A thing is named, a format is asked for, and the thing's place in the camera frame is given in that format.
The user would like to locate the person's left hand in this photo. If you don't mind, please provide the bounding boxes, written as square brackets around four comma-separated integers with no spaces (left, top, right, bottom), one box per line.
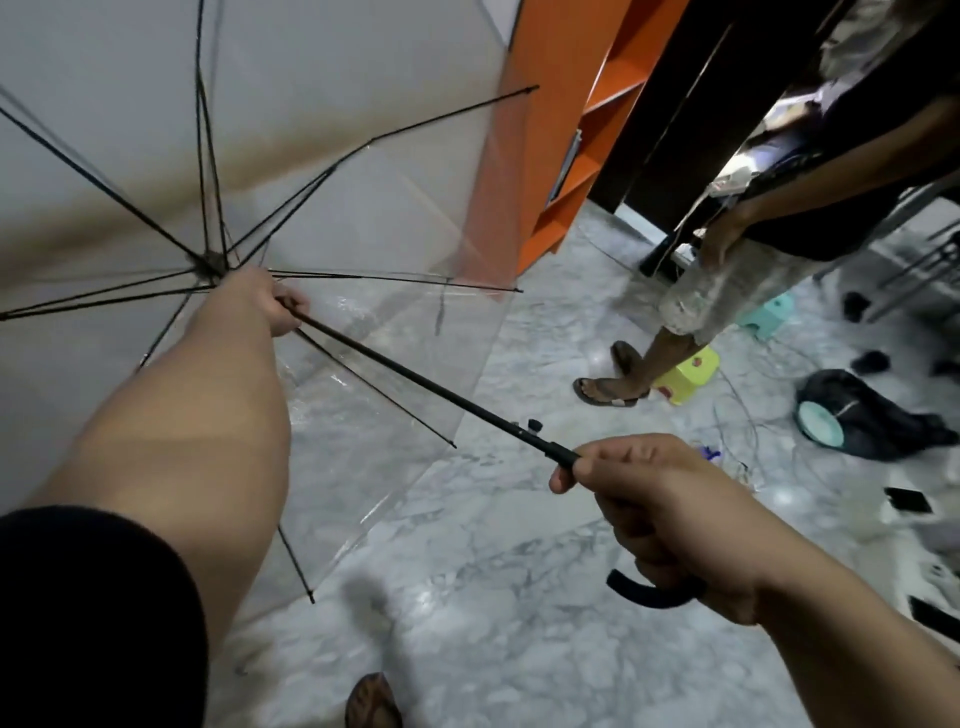
[213,266,310,339]

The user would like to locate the person's right hand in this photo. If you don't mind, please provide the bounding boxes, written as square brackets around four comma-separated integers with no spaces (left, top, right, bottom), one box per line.
[548,433,796,628]

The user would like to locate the clear transparent umbrella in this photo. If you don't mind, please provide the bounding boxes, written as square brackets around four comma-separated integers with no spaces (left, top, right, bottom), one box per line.
[0,0,710,669]

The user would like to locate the person's left forearm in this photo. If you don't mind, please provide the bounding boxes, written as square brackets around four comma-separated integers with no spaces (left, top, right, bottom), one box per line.
[22,296,294,654]

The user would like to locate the person's black sandal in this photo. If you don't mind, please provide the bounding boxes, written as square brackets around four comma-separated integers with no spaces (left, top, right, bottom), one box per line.
[344,672,405,728]

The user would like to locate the person's black sleeve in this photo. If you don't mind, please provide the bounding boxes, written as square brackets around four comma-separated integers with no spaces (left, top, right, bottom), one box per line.
[0,506,210,728]

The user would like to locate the yellow green sheet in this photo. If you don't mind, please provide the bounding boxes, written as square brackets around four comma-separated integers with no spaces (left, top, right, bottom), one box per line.
[650,346,721,408]

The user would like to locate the teal round lid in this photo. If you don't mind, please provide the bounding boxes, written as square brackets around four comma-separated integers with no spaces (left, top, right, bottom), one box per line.
[796,401,847,450]

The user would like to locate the black bag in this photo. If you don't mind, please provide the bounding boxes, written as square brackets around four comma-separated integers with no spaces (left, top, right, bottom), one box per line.
[794,368,960,463]

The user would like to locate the teal plastic stool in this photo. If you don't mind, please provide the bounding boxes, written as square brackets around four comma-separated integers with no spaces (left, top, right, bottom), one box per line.
[736,290,796,343]

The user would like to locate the black phone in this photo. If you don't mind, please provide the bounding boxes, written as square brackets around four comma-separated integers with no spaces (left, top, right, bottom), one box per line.
[907,594,960,646]
[883,485,935,516]

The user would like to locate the orange wooden bookshelf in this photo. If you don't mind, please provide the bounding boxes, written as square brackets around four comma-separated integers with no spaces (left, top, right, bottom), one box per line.
[457,0,690,277]

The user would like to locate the black cabinet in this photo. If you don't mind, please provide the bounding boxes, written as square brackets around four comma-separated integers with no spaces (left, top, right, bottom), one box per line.
[588,0,856,234]

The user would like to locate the tangled thin white cables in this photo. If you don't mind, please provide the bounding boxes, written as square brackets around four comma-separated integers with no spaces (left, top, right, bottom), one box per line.
[708,337,826,489]

